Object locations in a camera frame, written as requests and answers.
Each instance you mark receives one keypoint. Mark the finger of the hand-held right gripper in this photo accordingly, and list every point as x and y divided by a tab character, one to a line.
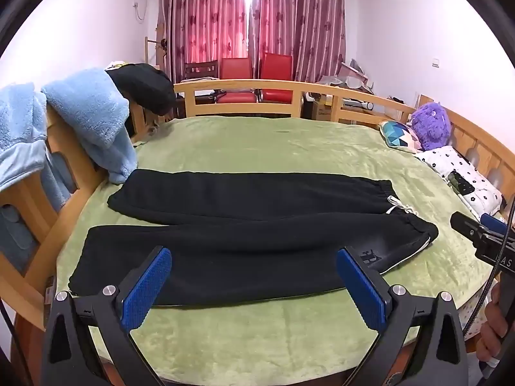
494	224
466	225

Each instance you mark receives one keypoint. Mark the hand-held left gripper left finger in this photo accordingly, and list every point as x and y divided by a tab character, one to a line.
147	289

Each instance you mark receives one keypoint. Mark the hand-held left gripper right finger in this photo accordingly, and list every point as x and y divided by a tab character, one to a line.
360	285

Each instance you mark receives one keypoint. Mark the black pants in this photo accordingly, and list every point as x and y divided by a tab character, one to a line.
241	249

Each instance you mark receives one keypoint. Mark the person's right hand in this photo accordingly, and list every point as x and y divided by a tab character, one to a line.
491	329

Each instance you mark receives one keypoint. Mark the white floral pillow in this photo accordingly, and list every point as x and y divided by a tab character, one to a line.
474	177

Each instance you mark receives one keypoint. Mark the purple plush toy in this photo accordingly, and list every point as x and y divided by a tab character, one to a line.
430	126

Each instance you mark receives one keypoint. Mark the geometric patterned cushion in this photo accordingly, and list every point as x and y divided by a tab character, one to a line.
398	134

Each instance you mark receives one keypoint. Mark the green fleece blanket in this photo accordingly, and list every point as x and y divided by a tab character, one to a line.
261	144

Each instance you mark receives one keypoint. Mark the cardboard box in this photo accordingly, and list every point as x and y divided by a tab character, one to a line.
322	110

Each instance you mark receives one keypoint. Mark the pile of papers and boxes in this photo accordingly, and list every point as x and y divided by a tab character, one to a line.
356	74

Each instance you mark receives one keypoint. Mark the light blue fleece robe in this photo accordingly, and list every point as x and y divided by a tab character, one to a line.
88	108

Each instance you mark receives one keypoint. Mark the black garment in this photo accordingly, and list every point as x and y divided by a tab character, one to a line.
145	84

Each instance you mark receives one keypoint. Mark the dark wooden chair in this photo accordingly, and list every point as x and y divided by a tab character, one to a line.
201	68

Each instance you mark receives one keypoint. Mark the red chair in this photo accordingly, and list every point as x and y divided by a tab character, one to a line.
277	66
236	68

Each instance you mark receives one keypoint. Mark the wooden clothes rack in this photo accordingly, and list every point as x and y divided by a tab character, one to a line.
161	48

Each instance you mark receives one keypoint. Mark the red floral curtain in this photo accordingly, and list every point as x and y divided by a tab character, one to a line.
201	16
297	16

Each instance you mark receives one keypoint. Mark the wooden bed frame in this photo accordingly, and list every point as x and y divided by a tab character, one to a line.
241	85

